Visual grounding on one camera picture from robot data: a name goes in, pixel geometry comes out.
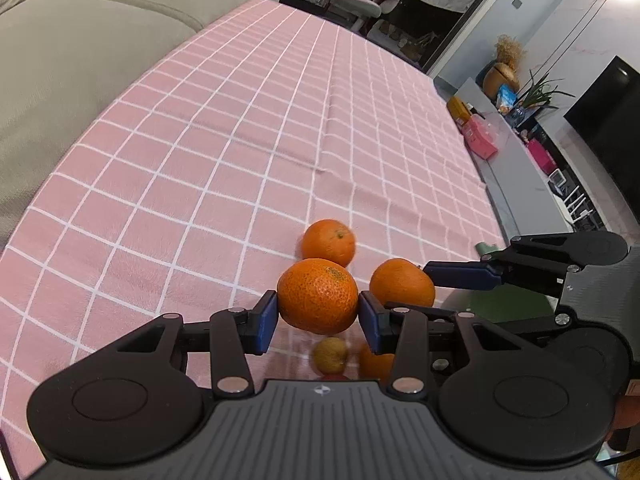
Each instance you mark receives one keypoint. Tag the black television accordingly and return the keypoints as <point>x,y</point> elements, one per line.
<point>610,110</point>

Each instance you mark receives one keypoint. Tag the small white device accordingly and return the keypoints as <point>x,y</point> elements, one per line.
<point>558,178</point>

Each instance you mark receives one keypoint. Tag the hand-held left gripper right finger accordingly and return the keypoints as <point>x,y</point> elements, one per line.
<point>369,325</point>

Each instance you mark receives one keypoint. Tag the white router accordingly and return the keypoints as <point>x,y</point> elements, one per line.
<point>577,205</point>

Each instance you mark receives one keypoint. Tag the green bowl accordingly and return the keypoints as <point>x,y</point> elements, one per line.
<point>505,305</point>

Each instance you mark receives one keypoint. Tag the blue glass vase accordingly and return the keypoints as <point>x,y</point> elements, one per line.
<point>517,116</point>

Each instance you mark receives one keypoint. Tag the green leafy plant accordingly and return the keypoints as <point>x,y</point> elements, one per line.
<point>537,92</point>

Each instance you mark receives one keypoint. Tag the person's right hand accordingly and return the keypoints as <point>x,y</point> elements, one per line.
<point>627,410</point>

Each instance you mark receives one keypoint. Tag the pink storage box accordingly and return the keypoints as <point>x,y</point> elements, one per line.
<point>480,137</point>

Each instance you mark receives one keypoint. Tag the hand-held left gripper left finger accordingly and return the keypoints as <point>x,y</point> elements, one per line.
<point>267,320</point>

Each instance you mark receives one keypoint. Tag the red tomato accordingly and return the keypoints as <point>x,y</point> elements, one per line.
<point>334,377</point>

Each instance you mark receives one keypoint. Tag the white marble television cabinet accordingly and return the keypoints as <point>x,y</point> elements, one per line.
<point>515,170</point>

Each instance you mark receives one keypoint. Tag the orange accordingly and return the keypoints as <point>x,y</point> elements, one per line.
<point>375,366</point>
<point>317,295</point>
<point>327,242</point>
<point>400,282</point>

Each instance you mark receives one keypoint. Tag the magenta box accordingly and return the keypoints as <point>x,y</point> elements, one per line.
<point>541,156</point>

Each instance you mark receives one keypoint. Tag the pink checked tablecloth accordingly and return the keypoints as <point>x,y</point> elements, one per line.
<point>225,135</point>

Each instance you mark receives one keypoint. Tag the beige sofa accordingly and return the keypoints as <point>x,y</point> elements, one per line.
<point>75,60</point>

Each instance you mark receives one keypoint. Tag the orange box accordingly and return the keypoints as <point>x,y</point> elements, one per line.
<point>459,110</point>

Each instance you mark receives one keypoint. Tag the dried flower bunch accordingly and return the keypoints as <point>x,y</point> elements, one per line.
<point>510,50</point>

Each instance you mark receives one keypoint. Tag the golden round vase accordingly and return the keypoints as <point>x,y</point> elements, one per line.
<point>500,81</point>

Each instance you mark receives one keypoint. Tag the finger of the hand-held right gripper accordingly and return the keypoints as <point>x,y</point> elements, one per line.
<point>460,275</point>
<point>545,325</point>

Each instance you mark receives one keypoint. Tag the blue snack bag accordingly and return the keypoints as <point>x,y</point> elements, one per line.
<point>506,99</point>

